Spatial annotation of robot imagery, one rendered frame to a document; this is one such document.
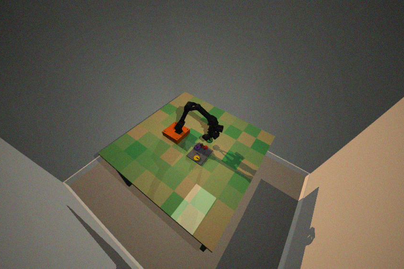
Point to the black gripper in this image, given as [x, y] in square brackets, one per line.
[207, 136]

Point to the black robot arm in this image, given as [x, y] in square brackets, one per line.
[212, 120]

